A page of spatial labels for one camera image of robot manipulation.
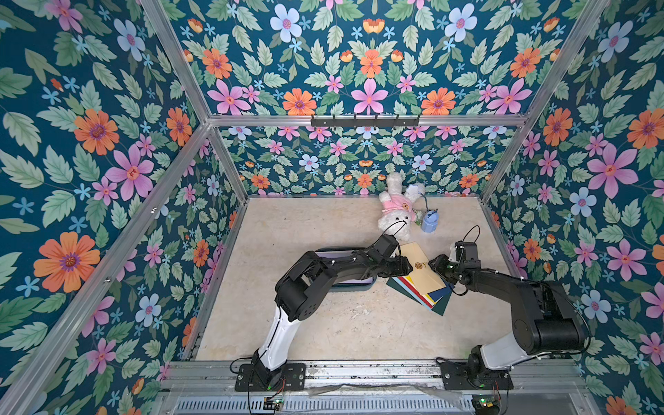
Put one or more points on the small green circuit board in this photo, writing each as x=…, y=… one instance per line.
x=273, y=404

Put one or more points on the red envelope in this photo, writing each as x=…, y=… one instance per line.
x=423, y=298

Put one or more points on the blue faceted toy figure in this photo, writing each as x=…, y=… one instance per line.
x=430, y=221

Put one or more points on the cream yellow envelope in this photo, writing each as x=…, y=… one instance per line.
x=422, y=275

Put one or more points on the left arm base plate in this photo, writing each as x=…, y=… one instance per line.
x=256, y=378

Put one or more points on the white plush bunny pink shirt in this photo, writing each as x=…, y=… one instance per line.
x=397, y=202

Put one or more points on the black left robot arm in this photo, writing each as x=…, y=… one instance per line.
x=301, y=291

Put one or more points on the teal storage box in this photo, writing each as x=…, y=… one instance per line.
x=340, y=289

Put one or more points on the navy blue envelope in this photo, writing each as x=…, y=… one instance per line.
x=436, y=295

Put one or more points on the dark green envelope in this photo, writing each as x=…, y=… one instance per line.
x=439, y=309

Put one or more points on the white vent grille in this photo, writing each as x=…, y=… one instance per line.
x=358, y=404

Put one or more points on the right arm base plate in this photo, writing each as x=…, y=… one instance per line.
x=458, y=376

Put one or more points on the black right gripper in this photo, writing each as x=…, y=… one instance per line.
x=448, y=268

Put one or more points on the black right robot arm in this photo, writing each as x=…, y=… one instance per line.
x=543, y=319

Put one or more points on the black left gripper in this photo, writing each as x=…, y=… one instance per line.
x=400, y=268

